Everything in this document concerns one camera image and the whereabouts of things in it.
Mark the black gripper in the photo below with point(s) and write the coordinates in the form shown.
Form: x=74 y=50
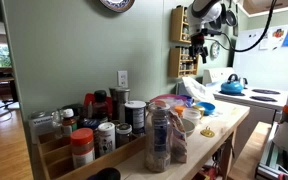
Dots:
x=197 y=47

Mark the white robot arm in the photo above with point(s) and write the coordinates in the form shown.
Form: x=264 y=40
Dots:
x=200 y=12

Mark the yellow lid jar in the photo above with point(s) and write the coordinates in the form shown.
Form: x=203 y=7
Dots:
x=201 y=109

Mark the pink lid container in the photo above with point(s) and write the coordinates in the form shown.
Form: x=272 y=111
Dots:
x=170 y=98

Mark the blue plastic lid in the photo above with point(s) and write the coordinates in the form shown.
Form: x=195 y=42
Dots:
x=208 y=107

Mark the orange lid cup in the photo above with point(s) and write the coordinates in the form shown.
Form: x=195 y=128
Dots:
x=179 y=109

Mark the white ceramic bowl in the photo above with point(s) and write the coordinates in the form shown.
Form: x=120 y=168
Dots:
x=189 y=127

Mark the white lid spice shaker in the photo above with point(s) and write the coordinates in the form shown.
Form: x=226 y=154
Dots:
x=106 y=138

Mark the orange lid spice jar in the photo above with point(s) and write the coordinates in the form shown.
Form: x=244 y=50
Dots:
x=82 y=145

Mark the black round lid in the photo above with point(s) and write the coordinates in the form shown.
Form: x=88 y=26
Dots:
x=106 y=174

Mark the upper wooden spice rack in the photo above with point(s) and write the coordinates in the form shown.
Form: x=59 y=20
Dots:
x=179 y=26

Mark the white crumpled bag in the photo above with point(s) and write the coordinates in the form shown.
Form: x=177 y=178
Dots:
x=197 y=90

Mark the blue kettle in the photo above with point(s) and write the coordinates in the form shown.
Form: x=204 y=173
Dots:
x=232 y=85

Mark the blue cup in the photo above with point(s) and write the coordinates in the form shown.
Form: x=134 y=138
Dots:
x=189 y=100

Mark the white refrigerator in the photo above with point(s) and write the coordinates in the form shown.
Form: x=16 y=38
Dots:
x=266 y=65

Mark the gold round fixture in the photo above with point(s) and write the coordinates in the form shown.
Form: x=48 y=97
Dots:
x=207 y=132

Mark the white stove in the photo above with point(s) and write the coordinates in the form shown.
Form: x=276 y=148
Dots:
x=265 y=105

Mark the steel pepper grinder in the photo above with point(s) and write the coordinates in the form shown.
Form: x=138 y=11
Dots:
x=119 y=95

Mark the tall clear glass jar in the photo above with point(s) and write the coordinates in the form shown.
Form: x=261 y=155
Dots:
x=158 y=129

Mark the snack bag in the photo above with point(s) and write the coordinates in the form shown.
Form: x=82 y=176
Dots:
x=178 y=138

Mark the dark glass spice jar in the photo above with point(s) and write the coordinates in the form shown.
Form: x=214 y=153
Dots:
x=123 y=134

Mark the dark sauce bottle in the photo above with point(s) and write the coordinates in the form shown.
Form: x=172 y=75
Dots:
x=100 y=106

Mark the red plastic container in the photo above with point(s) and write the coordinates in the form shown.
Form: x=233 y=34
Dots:
x=89 y=97

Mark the round wall clock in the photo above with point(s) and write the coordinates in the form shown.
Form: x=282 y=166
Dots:
x=215 y=50

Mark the white wall outlet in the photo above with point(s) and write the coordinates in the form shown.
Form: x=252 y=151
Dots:
x=122 y=77

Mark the decorative wall plate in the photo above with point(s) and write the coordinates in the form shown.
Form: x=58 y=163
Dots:
x=119 y=6

